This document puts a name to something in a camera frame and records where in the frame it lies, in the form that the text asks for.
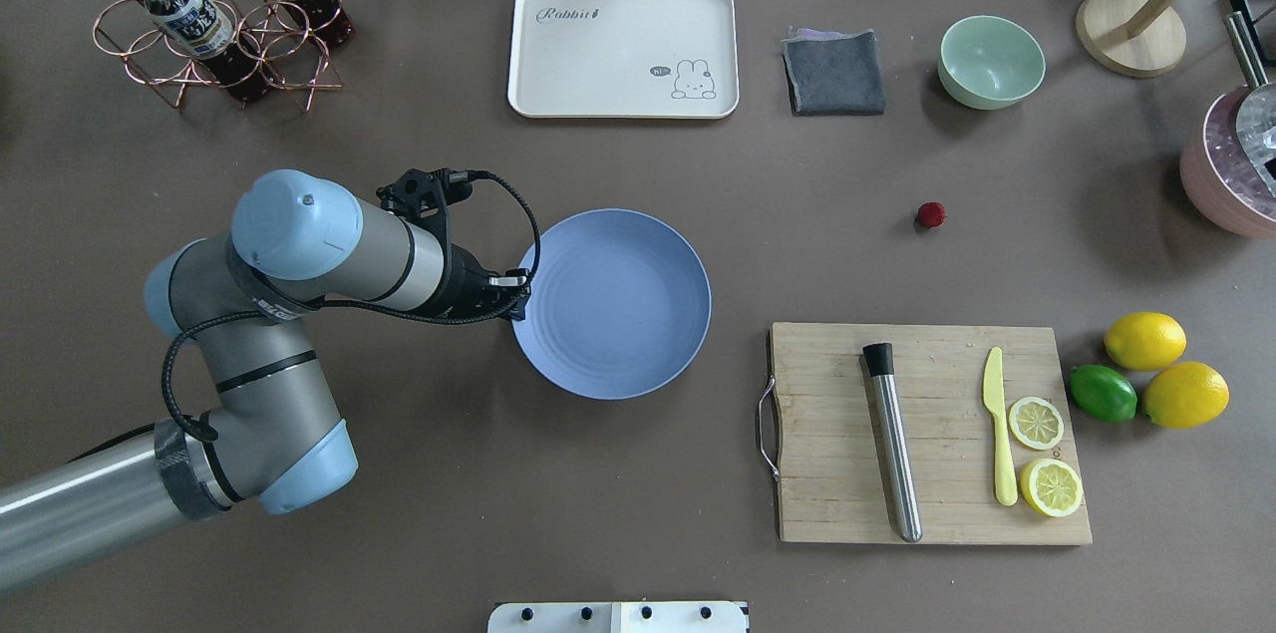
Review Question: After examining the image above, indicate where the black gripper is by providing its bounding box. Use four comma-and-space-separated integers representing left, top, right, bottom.
439, 248, 530, 322

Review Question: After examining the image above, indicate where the blue plate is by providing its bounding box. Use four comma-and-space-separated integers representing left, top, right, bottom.
513, 207, 715, 401

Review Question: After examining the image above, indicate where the red strawberry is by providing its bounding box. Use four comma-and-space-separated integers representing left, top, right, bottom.
915, 200, 947, 228

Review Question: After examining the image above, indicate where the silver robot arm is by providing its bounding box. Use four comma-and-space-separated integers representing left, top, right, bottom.
3, 168, 536, 592

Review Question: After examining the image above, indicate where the cream rabbit tray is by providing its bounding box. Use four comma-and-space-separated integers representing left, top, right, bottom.
507, 0, 740, 120

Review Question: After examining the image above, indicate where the white pillar with base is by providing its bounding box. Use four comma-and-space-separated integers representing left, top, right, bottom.
486, 600, 752, 632

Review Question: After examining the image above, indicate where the wooden cutting board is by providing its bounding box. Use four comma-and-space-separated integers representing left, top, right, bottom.
769, 322, 1094, 546

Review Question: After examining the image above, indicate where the grey folded cloth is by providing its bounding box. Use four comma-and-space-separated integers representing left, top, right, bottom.
781, 28, 887, 116

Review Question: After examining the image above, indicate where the green bowl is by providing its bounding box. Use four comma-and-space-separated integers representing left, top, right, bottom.
938, 15, 1048, 111

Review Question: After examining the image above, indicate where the yellow plastic knife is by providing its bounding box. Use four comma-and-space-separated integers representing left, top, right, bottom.
981, 347, 1018, 505

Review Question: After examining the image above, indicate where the lemon slice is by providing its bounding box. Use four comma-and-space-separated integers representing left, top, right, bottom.
1007, 397, 1065, 451
1018, 458, 1085, 516

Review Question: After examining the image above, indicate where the green lime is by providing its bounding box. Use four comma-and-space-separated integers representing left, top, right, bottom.
1068, 364, 1138, 422

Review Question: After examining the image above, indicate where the yellow lemon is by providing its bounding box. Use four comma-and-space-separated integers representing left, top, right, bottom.
1104, 311, 1185, 371
1142, 362, 1230, 429

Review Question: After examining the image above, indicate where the wooden cup tree stand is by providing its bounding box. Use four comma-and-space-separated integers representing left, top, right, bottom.
1074, 0, 1185, 78

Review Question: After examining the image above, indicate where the pink ice bowl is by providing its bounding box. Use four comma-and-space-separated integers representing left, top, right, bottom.
1179, 87, 1275, 239

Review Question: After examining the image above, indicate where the steel ice scoop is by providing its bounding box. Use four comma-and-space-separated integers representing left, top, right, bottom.
1228, 11, 1275, 197

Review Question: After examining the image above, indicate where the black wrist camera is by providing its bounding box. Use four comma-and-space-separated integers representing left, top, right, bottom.
376, 168, 476, 245

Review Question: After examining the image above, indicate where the copper wire bottle rack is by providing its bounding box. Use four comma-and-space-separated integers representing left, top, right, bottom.
92, 0, 345, 112

